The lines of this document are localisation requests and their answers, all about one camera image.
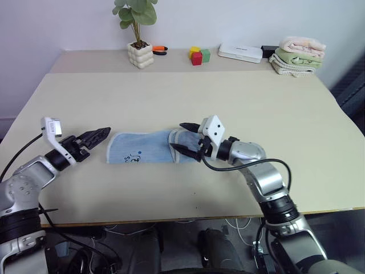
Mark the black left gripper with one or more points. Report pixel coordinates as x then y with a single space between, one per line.
72 147

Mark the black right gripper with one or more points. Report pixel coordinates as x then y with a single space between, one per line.
205 148

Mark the light blue towel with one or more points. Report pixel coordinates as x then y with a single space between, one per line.
137 145

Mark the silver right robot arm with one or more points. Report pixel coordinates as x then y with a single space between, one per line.
268 177

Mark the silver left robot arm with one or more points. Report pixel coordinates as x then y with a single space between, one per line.
25 182

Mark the cream folded towel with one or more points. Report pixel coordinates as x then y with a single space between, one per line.
285 70

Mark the green folded towel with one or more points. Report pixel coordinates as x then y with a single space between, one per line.
288 57

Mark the pink folded towel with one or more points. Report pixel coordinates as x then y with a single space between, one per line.
302 44

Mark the red wooden block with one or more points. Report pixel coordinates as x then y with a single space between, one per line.
196 59

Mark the green wooden block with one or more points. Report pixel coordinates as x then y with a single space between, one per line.
206 55

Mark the yellow wooden block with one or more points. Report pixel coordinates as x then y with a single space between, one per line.
194 49

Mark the white bubbled plant pot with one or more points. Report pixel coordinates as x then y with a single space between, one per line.
140 57

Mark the white flat router box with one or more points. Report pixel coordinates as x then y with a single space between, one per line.
239 52

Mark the dark rounded robot leg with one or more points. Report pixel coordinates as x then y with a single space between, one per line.
216 251

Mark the small black box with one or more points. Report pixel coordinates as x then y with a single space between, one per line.
267 51

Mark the green leafy plant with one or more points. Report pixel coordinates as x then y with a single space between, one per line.
142 14

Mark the black clamp device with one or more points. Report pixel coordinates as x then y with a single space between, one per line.
262 255

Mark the ribbed chair back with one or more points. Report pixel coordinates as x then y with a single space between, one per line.
353 94

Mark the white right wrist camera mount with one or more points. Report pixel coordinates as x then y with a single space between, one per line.
214 129

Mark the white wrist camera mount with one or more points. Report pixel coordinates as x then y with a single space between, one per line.
214 129
52 127

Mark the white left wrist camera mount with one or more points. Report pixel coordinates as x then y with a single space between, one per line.
52 127

